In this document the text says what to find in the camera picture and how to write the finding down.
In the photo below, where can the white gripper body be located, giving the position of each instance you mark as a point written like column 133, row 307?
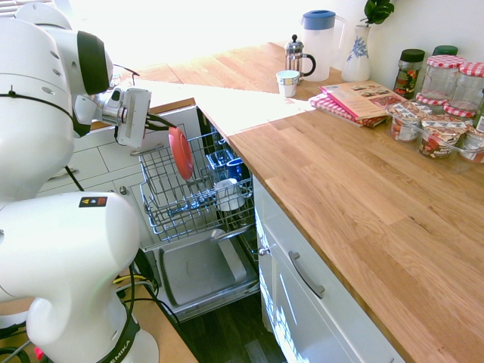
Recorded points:
column 133, row 117

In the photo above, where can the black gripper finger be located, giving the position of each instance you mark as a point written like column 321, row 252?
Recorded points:
column 157, row 126
column 162, row 120

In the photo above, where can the orange round plate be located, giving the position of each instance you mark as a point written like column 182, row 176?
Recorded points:
column 182, row 151

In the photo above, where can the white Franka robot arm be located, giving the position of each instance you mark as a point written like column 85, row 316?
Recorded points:
column 56, row 242

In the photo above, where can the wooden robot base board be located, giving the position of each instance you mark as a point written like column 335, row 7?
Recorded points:
column 159, row 329

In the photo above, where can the grey dishwasher door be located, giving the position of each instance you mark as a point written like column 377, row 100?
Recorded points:
column 200, row 268

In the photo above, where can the blue mug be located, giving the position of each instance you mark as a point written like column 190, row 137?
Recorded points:
column 236, row 170

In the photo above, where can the white cup with print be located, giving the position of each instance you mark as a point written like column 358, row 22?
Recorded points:
column 228, row 194

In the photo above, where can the white ribbed paper cup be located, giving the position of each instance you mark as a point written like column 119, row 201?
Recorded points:
column 288, row 84

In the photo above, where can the glass french press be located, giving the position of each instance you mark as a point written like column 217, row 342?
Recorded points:
column 295, row 56

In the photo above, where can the silver cabinet knob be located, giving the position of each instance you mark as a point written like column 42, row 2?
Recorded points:
column 264, row 250

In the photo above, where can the red checkered book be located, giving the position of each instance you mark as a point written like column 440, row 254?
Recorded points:
column 332, row 106

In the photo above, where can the plastic pitcher with blue lid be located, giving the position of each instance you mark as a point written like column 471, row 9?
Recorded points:
column 319, row 49

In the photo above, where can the pink cookbook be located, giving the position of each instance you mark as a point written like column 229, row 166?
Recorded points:
column 363, row 100

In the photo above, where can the white vase with blue flowers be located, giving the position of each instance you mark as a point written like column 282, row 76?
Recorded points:
column 357, row 56

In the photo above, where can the white cabinet front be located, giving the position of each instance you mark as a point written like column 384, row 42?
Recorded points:
column 302, row 302

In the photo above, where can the green leafy plant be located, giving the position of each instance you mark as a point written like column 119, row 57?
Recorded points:
column 378, row 11

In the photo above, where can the printed dessert cup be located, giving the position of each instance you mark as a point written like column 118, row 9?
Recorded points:
column 406, row 119
column 440, row 136
column 475, row 143

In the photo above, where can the clear plastic tray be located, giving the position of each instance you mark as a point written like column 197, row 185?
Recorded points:
column 416, row 130

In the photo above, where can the glass jar with checkered lid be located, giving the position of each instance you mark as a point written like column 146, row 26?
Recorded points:
column 440, row 77
column 469, row 87

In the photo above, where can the green bottle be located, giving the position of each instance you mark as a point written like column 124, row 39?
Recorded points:
column 480, row 113

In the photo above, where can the silver metal rack rail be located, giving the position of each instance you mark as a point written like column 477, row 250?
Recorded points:
column 230, row 234

